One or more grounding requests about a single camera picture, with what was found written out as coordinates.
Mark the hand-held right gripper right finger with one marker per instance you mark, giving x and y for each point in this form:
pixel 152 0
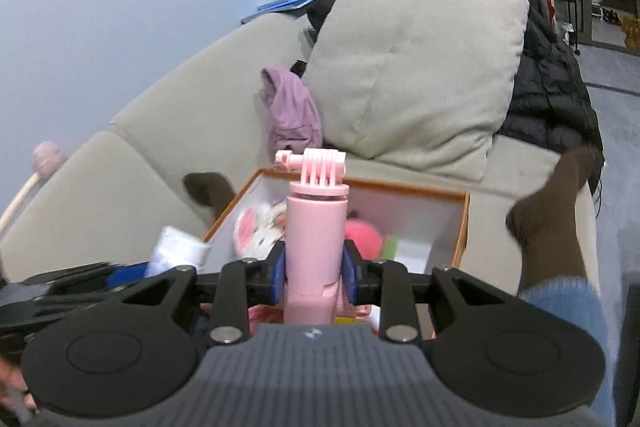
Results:
pixel 349 277

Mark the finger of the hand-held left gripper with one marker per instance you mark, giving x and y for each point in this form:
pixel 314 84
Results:
pixel 125 275

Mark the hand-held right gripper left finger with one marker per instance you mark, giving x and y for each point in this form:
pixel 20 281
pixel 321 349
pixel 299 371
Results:
pixel 279 274

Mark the white paper packet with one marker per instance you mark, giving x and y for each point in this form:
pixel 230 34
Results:
pixel 177 252

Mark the orange storage box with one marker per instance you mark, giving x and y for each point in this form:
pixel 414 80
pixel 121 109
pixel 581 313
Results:
pixel 440 227

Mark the person's left hand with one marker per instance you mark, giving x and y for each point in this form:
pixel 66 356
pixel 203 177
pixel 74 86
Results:
pixel 12 377

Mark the pink round plush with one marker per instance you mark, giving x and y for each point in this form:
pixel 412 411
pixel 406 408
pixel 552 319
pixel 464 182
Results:
pixel 365 237

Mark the white bunny plush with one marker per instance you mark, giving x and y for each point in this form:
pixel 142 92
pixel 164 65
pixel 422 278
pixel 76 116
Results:
pixel 257 229

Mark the light green object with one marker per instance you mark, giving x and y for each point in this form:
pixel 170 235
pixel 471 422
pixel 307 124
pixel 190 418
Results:
pixel 392 249

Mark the person's left socked foot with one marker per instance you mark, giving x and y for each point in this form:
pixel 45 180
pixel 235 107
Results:
pixel 210 197

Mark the person's socked foot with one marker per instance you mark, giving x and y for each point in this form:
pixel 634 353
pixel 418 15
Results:
pixel 550 217
pixel 210 197

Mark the beige sofa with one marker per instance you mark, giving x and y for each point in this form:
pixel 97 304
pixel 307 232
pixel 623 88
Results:
pixel 165 157

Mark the pink plush on stick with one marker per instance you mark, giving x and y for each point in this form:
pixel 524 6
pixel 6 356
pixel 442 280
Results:
pixel 45 159

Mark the purple pink garment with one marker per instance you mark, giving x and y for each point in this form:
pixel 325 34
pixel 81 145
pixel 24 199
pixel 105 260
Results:
pixel 292 117

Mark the person's right socked foot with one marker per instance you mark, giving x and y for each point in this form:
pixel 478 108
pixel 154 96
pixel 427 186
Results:
pixel 550 217

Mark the beige cushion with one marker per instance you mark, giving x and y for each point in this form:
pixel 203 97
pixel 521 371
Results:
pixel 415 67

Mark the person's right jeans leg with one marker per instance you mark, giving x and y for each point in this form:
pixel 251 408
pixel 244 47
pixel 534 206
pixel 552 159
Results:
pixel 575 322

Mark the black puffer jacket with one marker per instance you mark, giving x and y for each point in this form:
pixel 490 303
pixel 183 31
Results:
pixel 550 97

